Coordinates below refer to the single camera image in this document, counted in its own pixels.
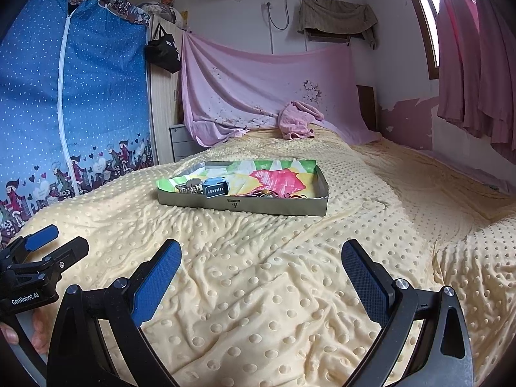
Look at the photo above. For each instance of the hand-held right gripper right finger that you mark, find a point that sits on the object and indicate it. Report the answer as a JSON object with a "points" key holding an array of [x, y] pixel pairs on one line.
{"points": [[363, 282]]}

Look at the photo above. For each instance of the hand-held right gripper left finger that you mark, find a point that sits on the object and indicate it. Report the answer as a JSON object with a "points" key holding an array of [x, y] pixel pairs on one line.
{"points": [[157, 282]]}

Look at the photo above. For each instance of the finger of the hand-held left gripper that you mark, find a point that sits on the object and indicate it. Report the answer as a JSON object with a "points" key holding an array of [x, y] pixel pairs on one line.
{"points": [[70, 252], [40, 237]]}

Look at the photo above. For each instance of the large silver hair claw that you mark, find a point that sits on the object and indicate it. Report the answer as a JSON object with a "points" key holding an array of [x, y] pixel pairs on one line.
{"points": [[187, 188]]}

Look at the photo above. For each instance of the grey cardboard box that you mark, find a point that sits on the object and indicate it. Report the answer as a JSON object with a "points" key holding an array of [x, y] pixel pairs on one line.
{"points": [[282, 206]]}

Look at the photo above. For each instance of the person's left hand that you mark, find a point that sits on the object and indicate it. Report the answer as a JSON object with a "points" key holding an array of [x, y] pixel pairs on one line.
{"points": [[42, 330]]}

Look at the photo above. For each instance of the yellow dotted blanket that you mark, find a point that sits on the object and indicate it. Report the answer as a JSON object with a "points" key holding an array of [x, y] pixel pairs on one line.
{"points": [[262, 270]]}

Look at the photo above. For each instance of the blue watch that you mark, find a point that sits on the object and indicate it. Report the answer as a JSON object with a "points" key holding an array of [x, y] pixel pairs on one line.
{"points": [[215, 189]]}

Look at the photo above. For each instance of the colourful paper lining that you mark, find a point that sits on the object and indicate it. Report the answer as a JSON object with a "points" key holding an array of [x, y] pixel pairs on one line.
{"points": [[274, 177]]}

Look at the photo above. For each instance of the grey drawer cabinet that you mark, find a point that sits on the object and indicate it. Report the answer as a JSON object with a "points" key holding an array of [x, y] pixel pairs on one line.
{"points": [[181, 141]]}

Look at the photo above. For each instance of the blue dotted wardrobe cover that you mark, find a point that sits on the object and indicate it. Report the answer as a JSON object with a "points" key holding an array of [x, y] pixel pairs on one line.
{"points": [[100, 88]]}

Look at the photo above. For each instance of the beige wooden cabinet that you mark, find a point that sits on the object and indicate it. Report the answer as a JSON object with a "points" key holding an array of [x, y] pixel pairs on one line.
{"points": [[163, 109]]}

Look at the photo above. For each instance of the pink towel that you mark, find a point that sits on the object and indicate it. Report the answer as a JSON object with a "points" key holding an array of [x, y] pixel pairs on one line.
{"points": [[296, 121]]}

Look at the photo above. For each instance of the black tote bag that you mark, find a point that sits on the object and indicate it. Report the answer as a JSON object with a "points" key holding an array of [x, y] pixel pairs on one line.
{"points": [[163, 52]]}

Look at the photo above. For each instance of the pink hanging sheet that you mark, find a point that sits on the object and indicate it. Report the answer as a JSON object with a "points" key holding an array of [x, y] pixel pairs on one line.
{"points": [[250, 80]]}

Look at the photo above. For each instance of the pink curtain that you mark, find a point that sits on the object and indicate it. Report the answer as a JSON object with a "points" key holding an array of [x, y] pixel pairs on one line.
{"points": [[475, 68]]}

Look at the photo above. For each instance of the patterned cloth bundle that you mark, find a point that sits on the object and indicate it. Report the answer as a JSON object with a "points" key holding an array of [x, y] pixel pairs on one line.
{"points": [[157, 12]]}

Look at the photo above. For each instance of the brown cloth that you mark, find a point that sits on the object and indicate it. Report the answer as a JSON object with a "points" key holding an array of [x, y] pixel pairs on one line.
{"points": [[334, 16]]}

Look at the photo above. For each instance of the brown window frame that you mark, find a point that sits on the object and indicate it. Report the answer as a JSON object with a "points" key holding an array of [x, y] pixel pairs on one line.
{"points": [[427, 48]]}

